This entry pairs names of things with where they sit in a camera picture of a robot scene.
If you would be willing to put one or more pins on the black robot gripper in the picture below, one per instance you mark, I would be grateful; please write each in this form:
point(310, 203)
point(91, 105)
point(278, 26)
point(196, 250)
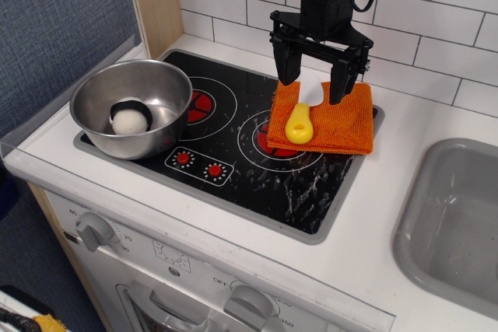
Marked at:
point(322, 29)

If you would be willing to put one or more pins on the white egg with black band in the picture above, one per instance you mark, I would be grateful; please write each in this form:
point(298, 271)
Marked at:
point(130, 116)

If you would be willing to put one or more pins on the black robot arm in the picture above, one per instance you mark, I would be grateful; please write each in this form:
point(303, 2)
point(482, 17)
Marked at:
point(323, 30)

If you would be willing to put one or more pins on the silver metal pot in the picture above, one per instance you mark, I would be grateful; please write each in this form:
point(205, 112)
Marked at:
point(162, 87)

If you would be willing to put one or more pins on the orange folded cloth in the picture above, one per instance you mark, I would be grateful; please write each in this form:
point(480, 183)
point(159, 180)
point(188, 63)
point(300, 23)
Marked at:
point(345, 128)

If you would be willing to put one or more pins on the black toy stovetop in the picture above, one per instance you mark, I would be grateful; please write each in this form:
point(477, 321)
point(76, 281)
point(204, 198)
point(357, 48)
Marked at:
point(295, 193)

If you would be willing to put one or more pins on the right red stove button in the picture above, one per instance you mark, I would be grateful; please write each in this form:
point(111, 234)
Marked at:
point(214, 170)

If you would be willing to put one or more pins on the red stove button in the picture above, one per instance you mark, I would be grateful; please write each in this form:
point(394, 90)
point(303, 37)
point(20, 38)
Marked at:
point(214, 170)
point(183, 158)

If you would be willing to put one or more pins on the left red stove button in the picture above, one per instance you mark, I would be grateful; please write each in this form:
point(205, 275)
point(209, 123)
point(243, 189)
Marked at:
point(183, 158)

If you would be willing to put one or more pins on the wooden side panel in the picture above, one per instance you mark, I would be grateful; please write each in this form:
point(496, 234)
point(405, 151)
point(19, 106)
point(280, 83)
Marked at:
point(160, 24)

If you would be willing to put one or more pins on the grey sink basin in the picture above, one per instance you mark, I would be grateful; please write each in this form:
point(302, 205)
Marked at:
point(446, 240)

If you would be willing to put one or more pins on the right grey oven knob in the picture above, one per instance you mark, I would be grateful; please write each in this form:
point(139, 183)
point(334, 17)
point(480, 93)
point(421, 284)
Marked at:
point(249, 306)

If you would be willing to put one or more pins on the grey oven knob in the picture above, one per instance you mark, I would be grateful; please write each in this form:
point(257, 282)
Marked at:
point(93, 231)
point(249, 306)

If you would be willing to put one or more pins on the left grey oven knob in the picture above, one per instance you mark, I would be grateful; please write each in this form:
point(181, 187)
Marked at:
point(93, 231)

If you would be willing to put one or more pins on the white toy oven door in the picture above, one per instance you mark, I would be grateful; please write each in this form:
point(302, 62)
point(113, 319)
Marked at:
point(166, 309)

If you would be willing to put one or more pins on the yellow and black object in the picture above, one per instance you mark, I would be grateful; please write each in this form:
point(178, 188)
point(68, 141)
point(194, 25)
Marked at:
point(41, 323)

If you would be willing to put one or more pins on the yellow handled white toy knife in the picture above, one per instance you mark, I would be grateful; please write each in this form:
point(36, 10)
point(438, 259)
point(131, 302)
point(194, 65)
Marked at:
point(299, 129)

